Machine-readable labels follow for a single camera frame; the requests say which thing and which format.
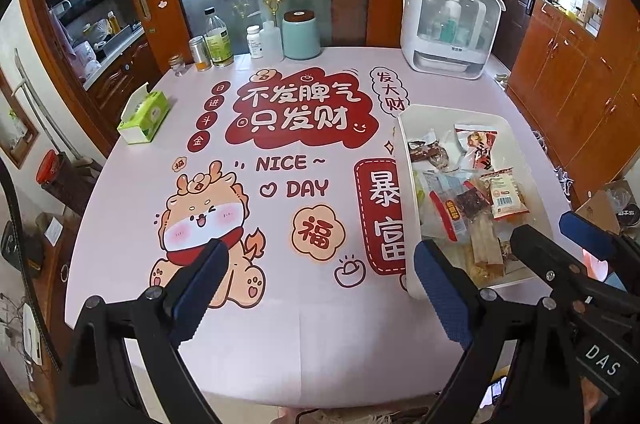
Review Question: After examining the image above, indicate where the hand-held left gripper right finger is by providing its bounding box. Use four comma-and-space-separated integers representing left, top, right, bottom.
414, 239, 585, 424

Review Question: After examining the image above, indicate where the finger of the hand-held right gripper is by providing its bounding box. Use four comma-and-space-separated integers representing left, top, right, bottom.
559, 211, 640, 275
510, 224, 578, 302

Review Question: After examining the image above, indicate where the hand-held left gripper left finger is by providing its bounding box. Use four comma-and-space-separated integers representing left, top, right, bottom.
62, 238, 231, 424

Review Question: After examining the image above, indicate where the clear packet of pale puffs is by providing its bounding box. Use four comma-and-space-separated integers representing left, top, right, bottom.
417, 174, 472, 243

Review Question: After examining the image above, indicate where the red-brown snack packet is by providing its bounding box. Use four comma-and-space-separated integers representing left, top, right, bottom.
459, 189, 494, 218

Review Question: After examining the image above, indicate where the white plastic bin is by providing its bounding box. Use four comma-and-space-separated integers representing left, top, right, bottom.
395, 104, 572, 301

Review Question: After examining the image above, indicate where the red printed snack packet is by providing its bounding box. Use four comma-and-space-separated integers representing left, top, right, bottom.
454, 123, 502, 173

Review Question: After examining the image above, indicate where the dark brown snack packet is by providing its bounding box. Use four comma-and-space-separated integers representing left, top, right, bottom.
406, 131, 452, 168

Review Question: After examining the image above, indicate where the cardboard box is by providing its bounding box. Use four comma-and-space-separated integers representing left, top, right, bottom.
575, 179, 640, 229

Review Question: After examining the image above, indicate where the phone with lit screen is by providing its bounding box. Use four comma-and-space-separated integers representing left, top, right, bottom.
487, 376, 508, 410

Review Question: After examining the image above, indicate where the wooden cabinet with shelves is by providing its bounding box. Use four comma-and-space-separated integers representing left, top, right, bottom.
507, 0, 640, 199

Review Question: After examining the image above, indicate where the white router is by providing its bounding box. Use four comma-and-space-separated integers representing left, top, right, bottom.
22, 304, 46, 365

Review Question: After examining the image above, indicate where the green tissue box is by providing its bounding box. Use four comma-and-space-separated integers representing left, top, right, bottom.
116, 82, 172, 145

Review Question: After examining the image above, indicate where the dark jar with red lid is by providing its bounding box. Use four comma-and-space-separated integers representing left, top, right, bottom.
36, 150, 101, 215

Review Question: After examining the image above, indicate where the kitchen counter with cabinets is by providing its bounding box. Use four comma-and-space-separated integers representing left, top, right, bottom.
20, 0, 161, 155

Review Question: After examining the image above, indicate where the metal can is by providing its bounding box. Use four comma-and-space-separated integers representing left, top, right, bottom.
189, 36, 211, 71

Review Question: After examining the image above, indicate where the wooden framed picture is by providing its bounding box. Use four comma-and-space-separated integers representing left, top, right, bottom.
0, 68, 40, 169

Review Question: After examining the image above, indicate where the long metal rod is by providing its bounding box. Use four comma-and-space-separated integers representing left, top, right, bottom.
14, 48, 76, 159

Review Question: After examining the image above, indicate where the white pill bottle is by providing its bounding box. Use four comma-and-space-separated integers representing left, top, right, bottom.
246, 25, 265, 59

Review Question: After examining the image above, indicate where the white plastic bottle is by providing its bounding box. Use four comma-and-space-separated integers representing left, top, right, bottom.
261, 21, 285, 60

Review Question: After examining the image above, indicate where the white bottle sterilizer appliance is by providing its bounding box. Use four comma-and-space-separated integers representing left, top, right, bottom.
400, 0, 506, 79

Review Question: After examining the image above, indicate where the teal canister with brown lid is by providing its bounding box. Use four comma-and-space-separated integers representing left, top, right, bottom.
282, 10, 322, 59

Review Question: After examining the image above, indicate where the black cable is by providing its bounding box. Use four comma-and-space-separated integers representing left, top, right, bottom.
0, 159, 57, 365

